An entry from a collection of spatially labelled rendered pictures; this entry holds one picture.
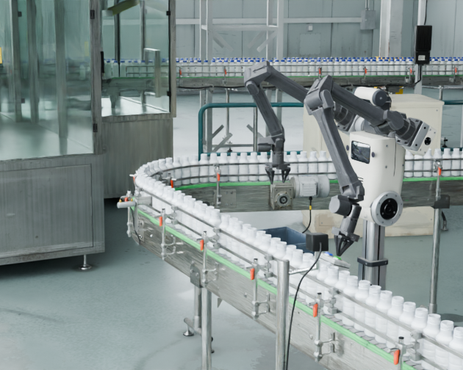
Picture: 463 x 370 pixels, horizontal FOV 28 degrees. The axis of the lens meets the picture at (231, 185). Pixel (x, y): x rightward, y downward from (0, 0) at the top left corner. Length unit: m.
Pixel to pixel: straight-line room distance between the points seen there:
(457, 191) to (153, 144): 4.11
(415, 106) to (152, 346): 3.49
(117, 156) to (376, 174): 5.33
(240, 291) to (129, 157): 5.42
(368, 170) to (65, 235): 3.46
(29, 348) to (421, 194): 2.54
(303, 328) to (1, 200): 3.80
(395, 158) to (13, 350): 2.75
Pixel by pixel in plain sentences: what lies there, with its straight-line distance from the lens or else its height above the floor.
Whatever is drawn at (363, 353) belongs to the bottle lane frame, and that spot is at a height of 0.96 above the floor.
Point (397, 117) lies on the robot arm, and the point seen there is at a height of 1.61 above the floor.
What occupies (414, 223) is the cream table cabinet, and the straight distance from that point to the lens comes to 8.25.
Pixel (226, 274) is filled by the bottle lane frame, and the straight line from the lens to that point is 3.87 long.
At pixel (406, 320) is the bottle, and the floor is 1.12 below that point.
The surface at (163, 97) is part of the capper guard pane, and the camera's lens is 9.14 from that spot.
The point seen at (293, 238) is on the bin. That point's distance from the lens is 4.58.
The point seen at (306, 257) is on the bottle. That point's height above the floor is 1.16.
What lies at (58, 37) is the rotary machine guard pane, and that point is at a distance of 6.77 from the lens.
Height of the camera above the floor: 2.11
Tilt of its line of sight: 12 degrees down
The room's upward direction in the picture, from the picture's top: straight up
